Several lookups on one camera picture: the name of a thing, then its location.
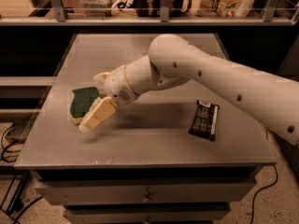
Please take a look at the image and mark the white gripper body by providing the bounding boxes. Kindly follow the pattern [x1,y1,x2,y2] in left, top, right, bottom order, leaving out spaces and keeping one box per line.
[104,65,139,105]

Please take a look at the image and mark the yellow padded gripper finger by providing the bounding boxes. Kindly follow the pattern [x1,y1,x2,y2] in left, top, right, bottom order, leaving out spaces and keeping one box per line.
[78,97,118,133]
[93,72,110,88]

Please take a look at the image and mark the green and yellow sponge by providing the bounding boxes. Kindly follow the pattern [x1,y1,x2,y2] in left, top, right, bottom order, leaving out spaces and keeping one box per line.
[70,87,99,124]

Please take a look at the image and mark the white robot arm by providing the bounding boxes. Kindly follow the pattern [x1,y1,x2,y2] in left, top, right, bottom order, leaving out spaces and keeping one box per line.
[78,34,299,146]

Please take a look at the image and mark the grey table with drawers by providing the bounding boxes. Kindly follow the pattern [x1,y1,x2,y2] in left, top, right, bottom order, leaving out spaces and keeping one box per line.
[16,34,277,211]

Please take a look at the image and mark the black backpack on shelf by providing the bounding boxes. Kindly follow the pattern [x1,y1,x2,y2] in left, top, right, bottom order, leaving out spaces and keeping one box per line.
[117,0,192,17]

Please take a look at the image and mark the dark box on left floor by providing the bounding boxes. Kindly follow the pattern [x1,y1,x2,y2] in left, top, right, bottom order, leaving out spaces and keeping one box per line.
[5,117,33,144]

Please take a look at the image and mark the black snack wrapper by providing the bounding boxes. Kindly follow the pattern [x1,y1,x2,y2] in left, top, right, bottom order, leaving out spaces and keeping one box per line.
[189,100,220,142]

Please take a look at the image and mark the lower drawer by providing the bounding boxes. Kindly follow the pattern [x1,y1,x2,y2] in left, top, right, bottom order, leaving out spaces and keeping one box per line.
[64,204,230,224]

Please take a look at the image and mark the upper drawer with knob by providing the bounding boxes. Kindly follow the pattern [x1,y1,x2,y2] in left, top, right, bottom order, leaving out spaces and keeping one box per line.
[36,178,256,205]

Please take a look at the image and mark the printed snack bag on shelf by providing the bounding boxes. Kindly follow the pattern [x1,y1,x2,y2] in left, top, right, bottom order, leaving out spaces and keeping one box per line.
[196,0,255,18]

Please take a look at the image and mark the metal shelf rail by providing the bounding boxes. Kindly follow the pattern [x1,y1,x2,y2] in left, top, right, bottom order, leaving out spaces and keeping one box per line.
[0,0,299,26]

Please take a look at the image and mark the black cables on left floor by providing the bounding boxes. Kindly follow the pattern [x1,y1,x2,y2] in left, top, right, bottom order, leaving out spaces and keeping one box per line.
[0,115,43,224]

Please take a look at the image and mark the black cable on right floor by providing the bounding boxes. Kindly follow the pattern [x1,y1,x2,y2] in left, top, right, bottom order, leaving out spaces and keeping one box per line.
[249,165,278,224]

